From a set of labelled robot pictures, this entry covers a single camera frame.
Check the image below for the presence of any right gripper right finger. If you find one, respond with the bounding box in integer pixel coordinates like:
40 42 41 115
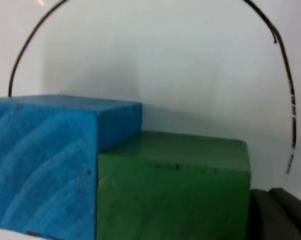
269 187 301 240

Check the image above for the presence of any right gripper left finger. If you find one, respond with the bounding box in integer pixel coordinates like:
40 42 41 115
247 188 301 240

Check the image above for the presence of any green cube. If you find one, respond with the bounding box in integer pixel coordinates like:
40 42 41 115
96 130 252 240

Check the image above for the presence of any blue cube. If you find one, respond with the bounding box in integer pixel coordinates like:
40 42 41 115
0 94 143 240

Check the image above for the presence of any grey-framed whiteboard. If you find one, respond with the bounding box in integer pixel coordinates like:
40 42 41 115
0 0 301 240

